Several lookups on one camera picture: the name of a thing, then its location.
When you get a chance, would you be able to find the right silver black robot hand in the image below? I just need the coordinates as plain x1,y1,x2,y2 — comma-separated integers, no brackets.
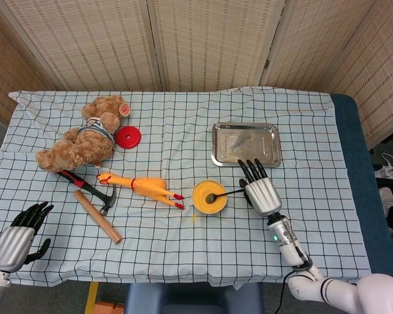
237,158,282,217

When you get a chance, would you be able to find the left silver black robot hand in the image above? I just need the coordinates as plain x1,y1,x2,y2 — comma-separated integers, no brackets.
0,201,54,273

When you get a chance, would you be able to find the dark metal spoon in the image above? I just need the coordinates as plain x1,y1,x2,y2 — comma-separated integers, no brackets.
205,188,246,203

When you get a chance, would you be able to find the metal tray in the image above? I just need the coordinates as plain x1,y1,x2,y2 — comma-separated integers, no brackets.
211,122,282,168

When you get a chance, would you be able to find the bowl of yellow powder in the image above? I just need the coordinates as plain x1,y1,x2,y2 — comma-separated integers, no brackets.
191,179,228,216

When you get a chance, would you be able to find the blue checkered tablecloth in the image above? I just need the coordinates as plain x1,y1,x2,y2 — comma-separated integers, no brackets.
0,86,373,290

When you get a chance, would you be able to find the wooden rolling pin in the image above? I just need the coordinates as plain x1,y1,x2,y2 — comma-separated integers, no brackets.
73,190,123,245

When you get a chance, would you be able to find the red black claw hammer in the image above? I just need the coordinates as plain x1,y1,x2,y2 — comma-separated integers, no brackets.
54,169,118,217

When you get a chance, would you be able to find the dark blue padded table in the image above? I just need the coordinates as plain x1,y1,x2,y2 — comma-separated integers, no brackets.
329,94,393,277

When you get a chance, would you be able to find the yellow rubber chicken toy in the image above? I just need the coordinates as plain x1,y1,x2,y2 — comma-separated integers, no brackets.
96,172,186,211

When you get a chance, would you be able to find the orange box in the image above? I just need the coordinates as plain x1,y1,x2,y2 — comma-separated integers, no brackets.
94,300,125,314

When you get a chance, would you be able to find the blue padded chair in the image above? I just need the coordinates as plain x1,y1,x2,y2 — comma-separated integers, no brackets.
123,281,265,314

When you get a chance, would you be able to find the white shoe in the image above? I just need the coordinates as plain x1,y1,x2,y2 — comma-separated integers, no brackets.
379,186,393,217

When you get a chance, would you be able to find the brown teddy bear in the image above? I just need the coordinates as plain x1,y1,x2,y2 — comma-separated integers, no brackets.
35,94,132,173

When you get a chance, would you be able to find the red plastic disc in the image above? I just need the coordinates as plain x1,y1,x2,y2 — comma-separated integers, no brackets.
114,126,142,150

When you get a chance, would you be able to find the beige folding screen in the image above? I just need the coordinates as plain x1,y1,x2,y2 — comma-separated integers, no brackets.
0,0,393,151

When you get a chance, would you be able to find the thin forearm wire bundle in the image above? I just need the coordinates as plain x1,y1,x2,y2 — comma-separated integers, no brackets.
282,214,312,268

